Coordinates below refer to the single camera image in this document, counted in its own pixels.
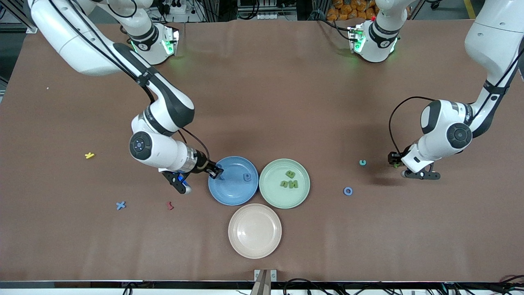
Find blue plate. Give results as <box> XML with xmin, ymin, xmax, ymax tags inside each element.
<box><xmin>208</xmin><ymin>156</ymin><xmax>259</xmax><ymax>206</ymax></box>

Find beige plate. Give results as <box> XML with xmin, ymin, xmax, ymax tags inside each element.
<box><xmin>228</xmin><ymin>204</ymin><xmax>282</xmax><ymax>259</ymax></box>

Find green plate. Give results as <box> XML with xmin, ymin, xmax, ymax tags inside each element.
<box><xmin>259</xmin><ymin>159</ymin><xmax>311</xmax><ymax>209</ymax></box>

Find brown paper table cover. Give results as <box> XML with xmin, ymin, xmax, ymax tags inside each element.
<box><xmin>0</xmin><ymin>18</ymin><xmax>524</xmax><ymax>283</ymax></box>

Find orange bags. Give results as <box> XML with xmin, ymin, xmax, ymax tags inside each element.
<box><xmin>327</xmin><ymin>0</ymin><xmax>379</xmax><ymax>21</ymax></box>

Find power strip with plugs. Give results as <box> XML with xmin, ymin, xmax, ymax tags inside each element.
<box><xmin>158</xmin><ymin>0</ymin><xmax>185</xmax><ymax>15</ymax></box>

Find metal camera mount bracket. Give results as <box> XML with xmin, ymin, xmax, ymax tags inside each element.
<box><xmin>254</xmin><ymin>269</ymin><xmax>278</xmax><ymax>295</ymax></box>

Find metal table edge rail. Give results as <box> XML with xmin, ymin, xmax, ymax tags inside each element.
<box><xmin>0</xmin><ymin>280</ymin><xmax>524</xmax><ymax>295</ymax></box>

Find aluminium frame post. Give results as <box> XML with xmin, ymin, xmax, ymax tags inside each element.
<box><xmin>0</xmin><ymin>0</ymin><xmax>41</xmax><ymax>34</ymax></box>

